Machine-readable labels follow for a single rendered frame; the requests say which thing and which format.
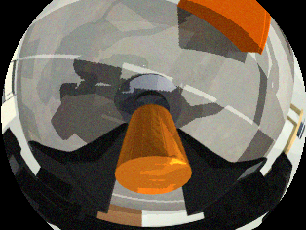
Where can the orange knob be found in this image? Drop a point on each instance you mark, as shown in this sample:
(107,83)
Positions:
(152,159)

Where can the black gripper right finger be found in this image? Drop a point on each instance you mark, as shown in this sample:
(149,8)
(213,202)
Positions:
(211,175)

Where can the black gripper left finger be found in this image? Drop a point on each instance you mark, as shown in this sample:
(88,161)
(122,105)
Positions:
(89,169)

